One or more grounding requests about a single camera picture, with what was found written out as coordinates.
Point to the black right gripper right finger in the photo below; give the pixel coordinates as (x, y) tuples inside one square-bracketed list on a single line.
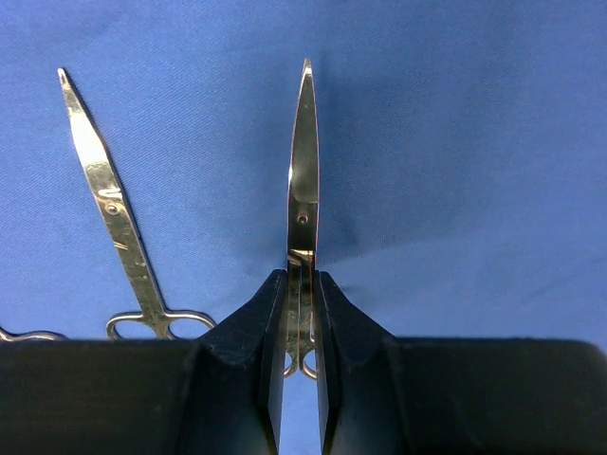
[(383, 394)]

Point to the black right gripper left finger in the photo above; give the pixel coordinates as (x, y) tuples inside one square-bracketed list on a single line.
[(217, 394)]

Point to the short steel scissors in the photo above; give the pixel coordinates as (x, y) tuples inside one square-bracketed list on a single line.
[(112, 202)]

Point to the steel tweezers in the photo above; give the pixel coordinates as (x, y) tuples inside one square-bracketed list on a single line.
[(6, 336)]

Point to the blue surgical wrap cloth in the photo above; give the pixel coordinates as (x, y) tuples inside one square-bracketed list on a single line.
[(463, 157)]

